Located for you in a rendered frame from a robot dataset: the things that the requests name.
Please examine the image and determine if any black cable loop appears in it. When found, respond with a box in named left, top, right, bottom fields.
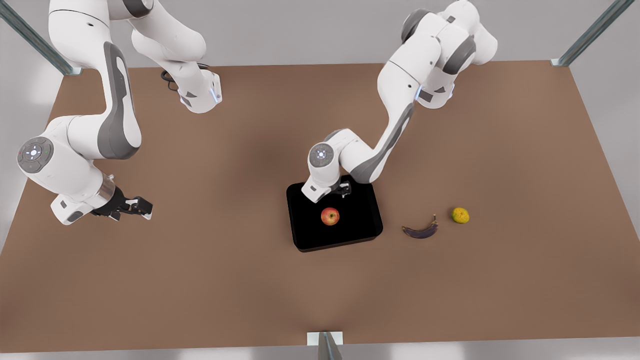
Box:
left=160, top=63, right=211, bottom=93

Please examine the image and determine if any dark purple eggplant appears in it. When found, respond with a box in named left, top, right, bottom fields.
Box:
left=401, top=214, right=439, bottom=240

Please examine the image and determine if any black rectangular tray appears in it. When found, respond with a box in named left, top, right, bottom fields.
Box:
left=286, top=180, right=384, bottom=253

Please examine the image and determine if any silver frame post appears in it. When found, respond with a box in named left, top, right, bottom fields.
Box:
left=550, top=0, right=636, bottom=68
left=0, top=0, right=84, bottom=76
left=306, top=331, right=345, bottom=360

